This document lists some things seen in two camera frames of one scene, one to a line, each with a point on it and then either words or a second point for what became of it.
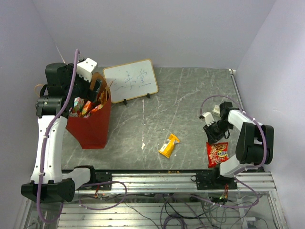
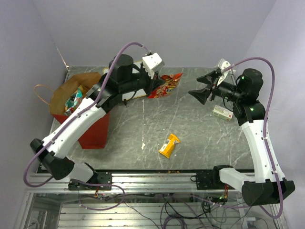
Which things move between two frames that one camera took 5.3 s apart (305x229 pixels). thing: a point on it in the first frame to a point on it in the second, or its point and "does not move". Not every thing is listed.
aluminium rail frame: x=164 y=201 does not move
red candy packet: x=217 y=153 to x=170 y=81
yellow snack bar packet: x=167 y=148 does not move
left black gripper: x=89 y=94 to x=153 y=84
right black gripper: x=212 y=137 to x=201 y=94
